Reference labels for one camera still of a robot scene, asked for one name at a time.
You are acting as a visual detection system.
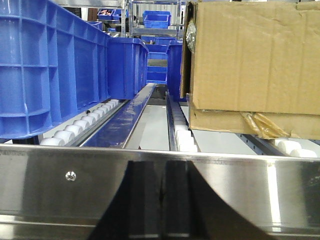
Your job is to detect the white roller track left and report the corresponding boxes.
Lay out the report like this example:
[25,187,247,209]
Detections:
[40,99,120,146]

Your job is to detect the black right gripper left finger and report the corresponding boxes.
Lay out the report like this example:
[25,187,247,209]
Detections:
[88,161,161,240]

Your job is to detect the long blue crate on rollers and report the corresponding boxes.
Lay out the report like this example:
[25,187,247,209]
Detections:
[0,0,109,139]

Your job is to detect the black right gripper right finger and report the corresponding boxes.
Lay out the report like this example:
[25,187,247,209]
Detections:
[163,160,273,240]

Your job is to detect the brown cardboard box on rollers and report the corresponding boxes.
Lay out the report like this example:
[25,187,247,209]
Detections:
[180,1,320,140]

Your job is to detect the white roller track middle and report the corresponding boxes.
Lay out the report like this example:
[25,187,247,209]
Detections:
[165,92,200,153]

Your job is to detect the steel roller shelf front rail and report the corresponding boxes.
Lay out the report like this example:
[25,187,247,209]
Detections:
[0,144,320,240]

